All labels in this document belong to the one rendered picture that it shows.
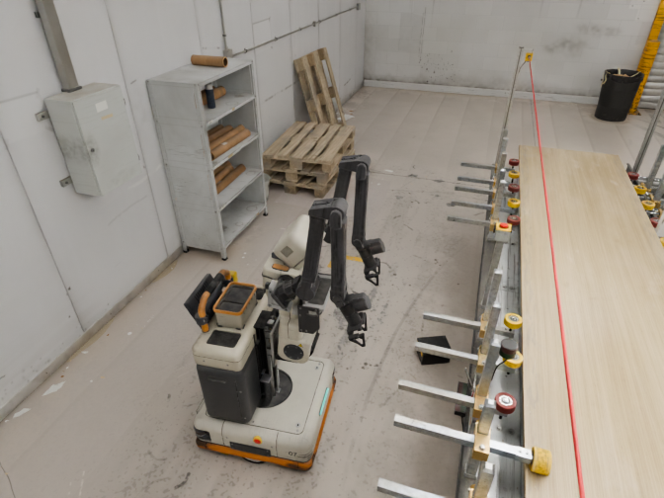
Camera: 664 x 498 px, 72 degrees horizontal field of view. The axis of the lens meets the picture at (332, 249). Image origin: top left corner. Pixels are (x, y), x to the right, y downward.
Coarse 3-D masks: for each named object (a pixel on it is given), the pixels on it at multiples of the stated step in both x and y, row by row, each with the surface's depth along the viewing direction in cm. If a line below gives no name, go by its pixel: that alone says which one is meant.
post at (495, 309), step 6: (492, 306) 189; (498, 306) 188; (492, 312) 190; (498, 312) 189; (492, 318) 192; (492, 324) 194; (486, 330) 196; (492, 330) 195; (486, 336) 198; (492, 336) 197; (486, 342) 200; (486, 348) 201; (486, 354) 203
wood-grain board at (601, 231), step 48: (528, 192) 327; (576, 192) 326; (624, 192) 326; (528, 240) 273; (576, 240) 273; (624, 240) 273; (528, 288) 236; (576, 288) 235; (624, 288) 235; (528, 336) 207; (576, 336) 206; (624, 336) 206; (528, 384) 184; (576, 384) 184; (624, 384) 184; (528, 432) 166; (624, 432) 166; (528, 480) 151; (576, 480) 151; (624, 480) 151
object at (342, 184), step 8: (344, 160) 196; (352, 160) 194; (360, 160) 193; (368, 160) 194; (344, 168) 195; (352, 168) 194; (368, 168) 193; (344, 176) 198; (336, 184) 202; (344, 184) 201; (336, 192) 204; (344, 192) 203; (328, 224) 213; (328, 232) 214; (328, 240) 216
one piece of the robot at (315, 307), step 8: (320, 280) 219; (328, 280) 219; (320, 288) 214; (328, 288) 214; (320, 296) 209; (328, 296) 209; (304, 304) 204; (312, 304) 204; (320, 304) 204; (296, 312) 206; (304, 312) 204; (312, 312) 202; (320, 312) 204; (304, 320) 207; (312, 320) 206; (304, 328) 210; (312, 328) 208
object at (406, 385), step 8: (400, 384) 189; (408, 384) 189; (416, 384) 189; (416, 392) 189; (424, 392) 187; (432, 392) 186; (440, 392) 186; (448, 392) 186; (448, 400) 185; (456, 400) 184; (464, 400) 182; (472, 400) 182; (504, 416) 179
